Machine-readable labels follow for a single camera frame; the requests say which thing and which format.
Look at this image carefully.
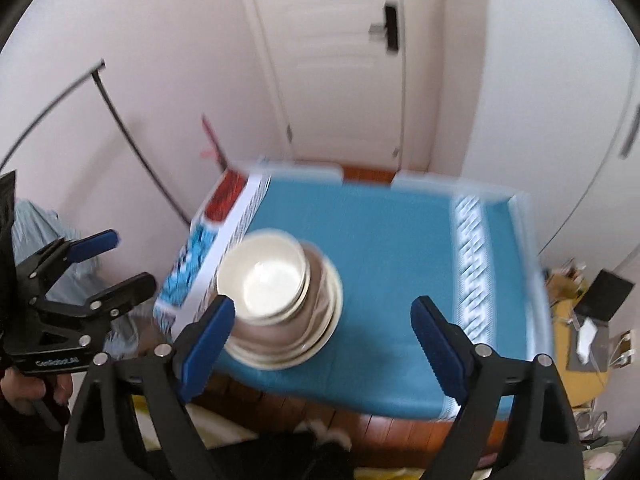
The black door handle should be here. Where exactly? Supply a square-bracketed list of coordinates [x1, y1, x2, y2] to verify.
[368, 1, 400, 54]

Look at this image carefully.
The white plate gold pattern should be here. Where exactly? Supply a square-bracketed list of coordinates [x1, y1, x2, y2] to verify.
[224, 256, 344, 370]

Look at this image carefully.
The teal tablecloth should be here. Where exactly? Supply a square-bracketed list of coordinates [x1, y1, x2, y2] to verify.
[152, 159, 554, 421]

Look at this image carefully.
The beige handled tray dish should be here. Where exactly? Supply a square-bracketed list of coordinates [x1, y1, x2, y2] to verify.
[231, 242, 331, 349]

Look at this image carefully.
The person's left hand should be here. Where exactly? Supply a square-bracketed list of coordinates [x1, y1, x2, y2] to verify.
[1, 368, 74, 415]

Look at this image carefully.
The black laptop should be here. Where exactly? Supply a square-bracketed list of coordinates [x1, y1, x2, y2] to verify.
[574, 270, 634, 323]

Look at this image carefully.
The white door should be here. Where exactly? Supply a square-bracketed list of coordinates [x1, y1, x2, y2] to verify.
[234, 0, 442, 172]

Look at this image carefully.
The yellow chair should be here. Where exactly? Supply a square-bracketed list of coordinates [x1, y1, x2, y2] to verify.
[551, 299, 610, 408]

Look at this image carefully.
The cream bowl near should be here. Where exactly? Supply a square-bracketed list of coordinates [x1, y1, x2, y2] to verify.
[216, 229, 310, 325]

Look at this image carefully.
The black metal rack pole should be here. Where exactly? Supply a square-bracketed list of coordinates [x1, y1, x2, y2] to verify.
[1, 63, 189, 230]

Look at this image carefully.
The white charging cable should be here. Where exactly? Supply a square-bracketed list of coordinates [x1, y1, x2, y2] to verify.
[564, 309, 637, 373]

